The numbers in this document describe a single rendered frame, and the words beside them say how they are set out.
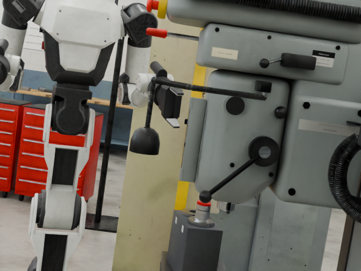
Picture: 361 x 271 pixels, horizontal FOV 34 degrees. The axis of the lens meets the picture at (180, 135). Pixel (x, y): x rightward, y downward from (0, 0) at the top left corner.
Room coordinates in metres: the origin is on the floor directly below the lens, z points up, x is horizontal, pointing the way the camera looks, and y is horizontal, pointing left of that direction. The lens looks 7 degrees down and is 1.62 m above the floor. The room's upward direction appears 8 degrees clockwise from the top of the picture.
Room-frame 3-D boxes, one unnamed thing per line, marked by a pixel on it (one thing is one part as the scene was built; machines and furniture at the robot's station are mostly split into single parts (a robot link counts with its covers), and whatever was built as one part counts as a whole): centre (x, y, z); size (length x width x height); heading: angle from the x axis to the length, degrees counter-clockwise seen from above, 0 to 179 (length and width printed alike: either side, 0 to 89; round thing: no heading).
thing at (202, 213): (1.89, -0.11, 1.16); 0.05 x 0.05 x 0.05
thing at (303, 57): (1.33, -0.21, 1.66); 0.12 x 0.04 x 0.04; 93
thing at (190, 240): (1.93, -0.10, 1.03); 0.22 x 0.12 x 0.20; 14
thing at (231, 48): (1.46, -0.18, 1.68); 0.34 x 0.24 x 0.10; 93
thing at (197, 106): (1.46, -0.03, 1.45); 0.04 x 0.04 x 0.21; 3
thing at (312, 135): (1.47, -0.34, 1.47); 0.24 x 0.19 x 0.26; 3
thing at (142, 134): (1.40, 0.08, 1.44); 0.07 x 0.07 x 0.06
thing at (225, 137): (1.46, -0.15, 1.47); 0.21 x 0.19 x 0.32; 3
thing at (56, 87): (2.19, 0.43, 1.41); 0.28 x 0.13 x 0.18; 16
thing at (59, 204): (2.13, 0.41, 1.19); 0.18 x 0.15 x 0.47; 106
